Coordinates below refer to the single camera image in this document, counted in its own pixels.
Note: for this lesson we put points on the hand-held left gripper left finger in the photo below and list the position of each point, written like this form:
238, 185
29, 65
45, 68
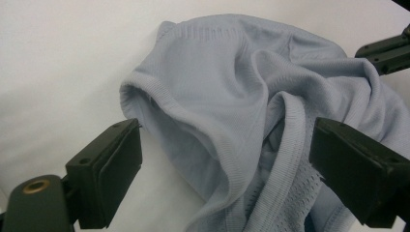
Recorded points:
106, 170

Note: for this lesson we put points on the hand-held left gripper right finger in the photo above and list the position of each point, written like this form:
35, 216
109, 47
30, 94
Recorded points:
354, 170

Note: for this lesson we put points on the light blue tank top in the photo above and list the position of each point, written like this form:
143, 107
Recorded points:
209, 96

